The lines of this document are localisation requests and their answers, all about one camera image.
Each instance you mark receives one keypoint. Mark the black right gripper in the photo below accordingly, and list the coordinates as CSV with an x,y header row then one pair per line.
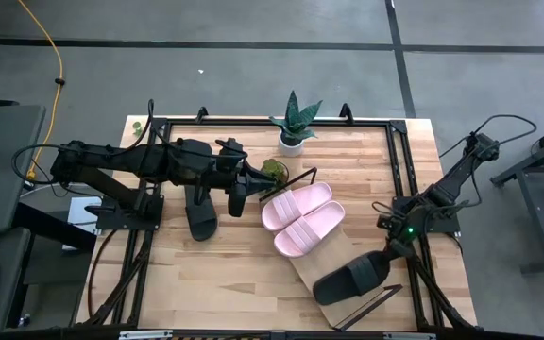
x,y
402,226

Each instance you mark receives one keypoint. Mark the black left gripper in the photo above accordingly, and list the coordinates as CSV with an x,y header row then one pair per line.
x,y
236,179

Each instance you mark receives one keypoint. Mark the pink slide sandal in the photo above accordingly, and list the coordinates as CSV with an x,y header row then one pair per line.
x,y
307,229
295,205

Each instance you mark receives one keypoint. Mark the black slide sandal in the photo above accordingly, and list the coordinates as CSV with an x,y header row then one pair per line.
x,y
352,278
201,217

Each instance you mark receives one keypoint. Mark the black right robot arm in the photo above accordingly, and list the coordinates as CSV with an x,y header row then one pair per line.
x,y
456,177

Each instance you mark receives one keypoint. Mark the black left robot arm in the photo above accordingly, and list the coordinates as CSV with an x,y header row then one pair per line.
x,y
125,163

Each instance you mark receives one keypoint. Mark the succulents in dark bowl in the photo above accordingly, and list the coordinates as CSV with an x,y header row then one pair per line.
x,y
274,171

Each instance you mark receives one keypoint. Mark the snake plant in white pot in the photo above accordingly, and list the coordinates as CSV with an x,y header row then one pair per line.
x,y
293,137

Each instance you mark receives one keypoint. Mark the black table clamp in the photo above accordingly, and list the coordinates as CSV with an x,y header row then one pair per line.
x,y
201,114
346,113

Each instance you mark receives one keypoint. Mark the small green leaf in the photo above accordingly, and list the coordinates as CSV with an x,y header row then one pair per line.
x,y
137,128

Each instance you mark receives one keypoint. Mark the black metal stand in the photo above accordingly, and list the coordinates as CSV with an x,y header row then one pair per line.
x,y
536,212

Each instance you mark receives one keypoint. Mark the dark desk panel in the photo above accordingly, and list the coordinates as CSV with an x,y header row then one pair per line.
x,y
3,165

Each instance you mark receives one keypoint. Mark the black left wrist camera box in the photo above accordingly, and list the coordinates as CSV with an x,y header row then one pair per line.
x,y
230,150

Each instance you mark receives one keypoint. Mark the black aluminium table frame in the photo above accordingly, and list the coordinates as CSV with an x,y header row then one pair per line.
x,y
234,124

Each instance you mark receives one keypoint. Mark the silver metal bracket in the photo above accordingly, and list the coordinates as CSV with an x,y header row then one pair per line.
x,y
144,335
409,336

